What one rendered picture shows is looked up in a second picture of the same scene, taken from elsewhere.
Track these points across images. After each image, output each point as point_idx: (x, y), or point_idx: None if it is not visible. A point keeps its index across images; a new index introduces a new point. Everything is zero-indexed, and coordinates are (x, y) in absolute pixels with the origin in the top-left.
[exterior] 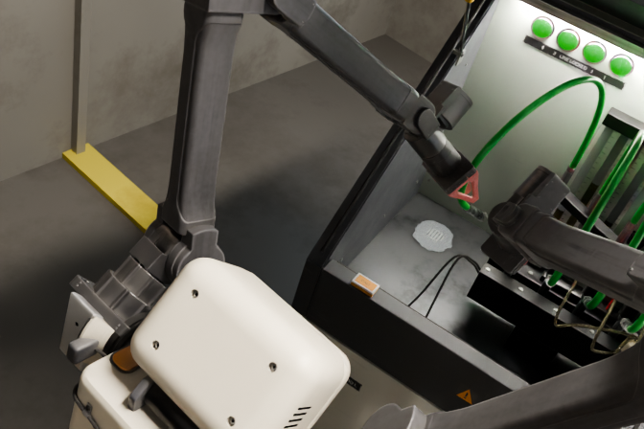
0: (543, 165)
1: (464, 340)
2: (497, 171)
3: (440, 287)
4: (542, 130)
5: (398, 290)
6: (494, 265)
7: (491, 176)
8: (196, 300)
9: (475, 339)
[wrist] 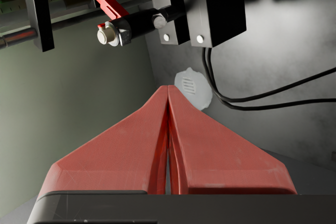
0: (39, 60)
1: None
2: (89, 86)
3: (288, 88)
4: (5, 96)
5: (290, 98)
6: (184, 30)
7: (99, 86)
8: None
9: None
